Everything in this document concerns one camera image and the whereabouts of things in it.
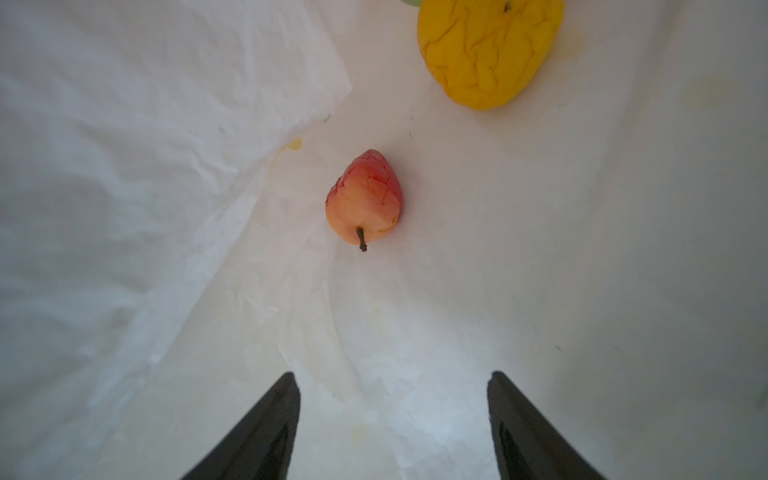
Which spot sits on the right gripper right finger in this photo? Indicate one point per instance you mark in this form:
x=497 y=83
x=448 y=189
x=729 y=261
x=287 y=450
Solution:
x=526 y=444

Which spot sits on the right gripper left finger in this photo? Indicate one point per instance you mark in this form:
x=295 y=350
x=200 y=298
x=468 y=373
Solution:
x=260 y=445

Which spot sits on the white plastic bag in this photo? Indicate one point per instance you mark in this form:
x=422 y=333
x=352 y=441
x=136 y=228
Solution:
x=165 y=254

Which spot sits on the red orange fake pear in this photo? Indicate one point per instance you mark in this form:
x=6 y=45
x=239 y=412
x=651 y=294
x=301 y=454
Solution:
x=366 y=202

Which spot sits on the large yellow fake fruit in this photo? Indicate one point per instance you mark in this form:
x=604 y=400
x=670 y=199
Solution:
x=484 y=53

